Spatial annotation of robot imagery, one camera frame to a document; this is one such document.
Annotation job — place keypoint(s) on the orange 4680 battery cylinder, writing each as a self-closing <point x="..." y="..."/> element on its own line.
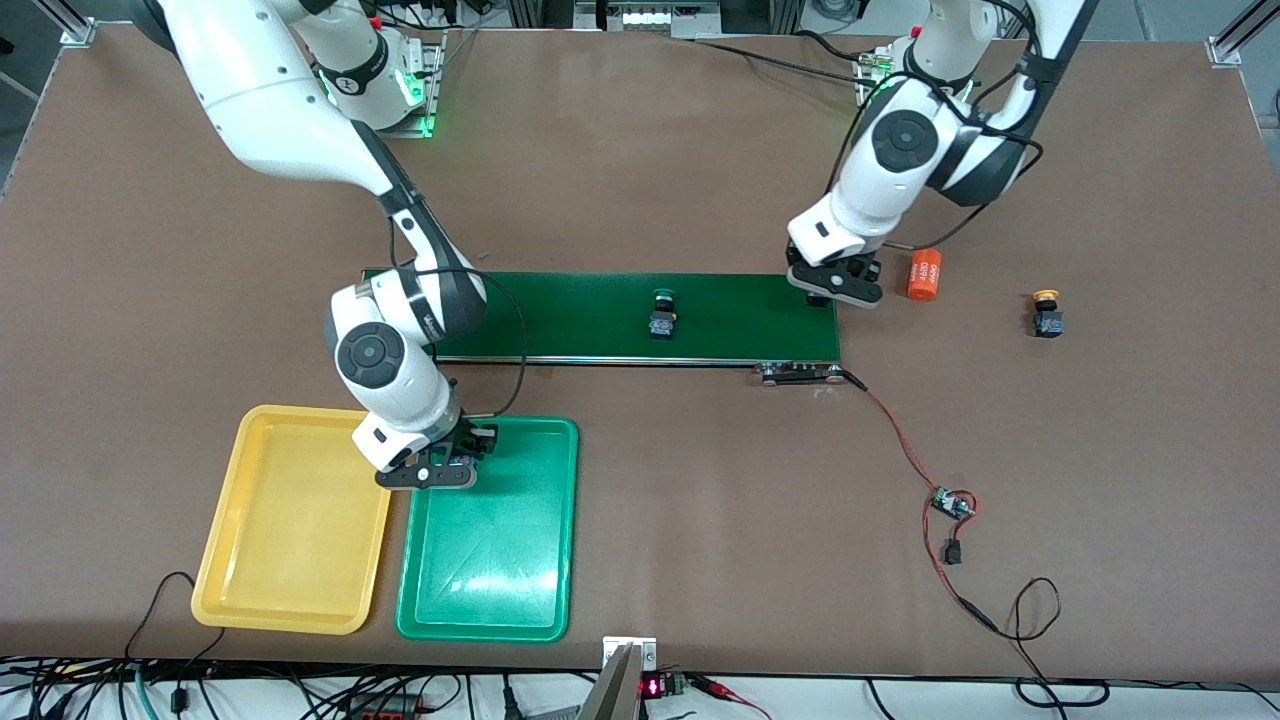
<point x="925" y="273"/>

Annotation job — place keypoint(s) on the black power strip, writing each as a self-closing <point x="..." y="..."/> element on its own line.
<point x="385" y="708"/>

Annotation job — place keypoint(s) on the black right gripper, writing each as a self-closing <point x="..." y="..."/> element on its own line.
<point x="471" y="436"/>

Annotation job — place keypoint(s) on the silver camera mount bracket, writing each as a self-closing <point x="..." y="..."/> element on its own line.
<point x="620" y="680"/>

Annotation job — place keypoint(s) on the green plastic tray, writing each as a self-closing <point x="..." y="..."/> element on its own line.
<point x="490" y="550"/>

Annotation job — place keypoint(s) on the red clip lead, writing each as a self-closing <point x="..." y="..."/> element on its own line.
<point x="725" y="690"/>

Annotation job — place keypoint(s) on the green conveyor belt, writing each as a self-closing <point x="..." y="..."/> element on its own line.
<point x="590" y="320"/>

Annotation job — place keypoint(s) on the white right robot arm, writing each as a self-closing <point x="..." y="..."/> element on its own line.
<point x="280" y="110"/>

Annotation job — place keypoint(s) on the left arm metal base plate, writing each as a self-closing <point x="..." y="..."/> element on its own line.
<point x="865" y="80"/>

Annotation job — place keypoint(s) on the green push button switch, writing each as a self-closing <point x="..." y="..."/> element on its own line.
<point x="458" y="463"/>
<point x="662" y="320"/>

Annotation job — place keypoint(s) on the red digit display module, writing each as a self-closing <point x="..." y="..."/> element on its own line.
<point x="655" y="687"/>

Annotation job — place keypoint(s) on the yellow plastic tray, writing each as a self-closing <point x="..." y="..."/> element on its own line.
<point x="290" y="540"/>

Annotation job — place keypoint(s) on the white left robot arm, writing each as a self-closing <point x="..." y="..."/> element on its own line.
<point x="905" y="140"/>

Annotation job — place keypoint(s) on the small controller circuit board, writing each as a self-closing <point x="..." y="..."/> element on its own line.
<point x="951" y="504"/>

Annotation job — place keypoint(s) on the grey box with white lights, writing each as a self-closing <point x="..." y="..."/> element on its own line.
<point x="645" y="18"/>

